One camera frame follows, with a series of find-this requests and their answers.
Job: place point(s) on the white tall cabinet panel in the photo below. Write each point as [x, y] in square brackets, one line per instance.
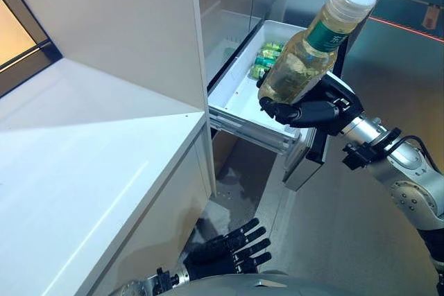
[121, 32]

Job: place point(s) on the white low counter cabinet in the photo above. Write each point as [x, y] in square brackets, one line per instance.
[104, 188]

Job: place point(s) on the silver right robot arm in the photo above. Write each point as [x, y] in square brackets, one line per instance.
[406, 167]

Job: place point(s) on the silver robot torso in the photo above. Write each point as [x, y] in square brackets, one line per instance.
[295, 285]

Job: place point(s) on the white fridge drawer steel front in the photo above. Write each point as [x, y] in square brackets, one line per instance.
[236, 91]

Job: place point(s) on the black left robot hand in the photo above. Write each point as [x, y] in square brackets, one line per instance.
[222, 254]

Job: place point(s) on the dark green drink can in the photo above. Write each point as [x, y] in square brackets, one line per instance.
[265, 63]

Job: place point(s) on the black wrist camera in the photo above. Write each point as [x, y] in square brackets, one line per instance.
[357, 157]
[166, 278]

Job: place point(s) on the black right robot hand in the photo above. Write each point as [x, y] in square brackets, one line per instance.
[333, 102]

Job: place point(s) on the yellow-green drink can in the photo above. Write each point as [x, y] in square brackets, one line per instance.
[272, 46]
[268, 54]
[256, 72]

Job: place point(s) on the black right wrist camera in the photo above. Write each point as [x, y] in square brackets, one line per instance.
[357, 157]

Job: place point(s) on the amber glass window dark frame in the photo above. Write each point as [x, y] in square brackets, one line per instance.
[17, 39]

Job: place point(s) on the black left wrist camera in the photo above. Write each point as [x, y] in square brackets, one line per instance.
[166, 278]

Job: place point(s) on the tea bottle white cap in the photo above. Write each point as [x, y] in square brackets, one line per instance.
[298, 67]

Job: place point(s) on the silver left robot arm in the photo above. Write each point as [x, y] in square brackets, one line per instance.
[145, 285]

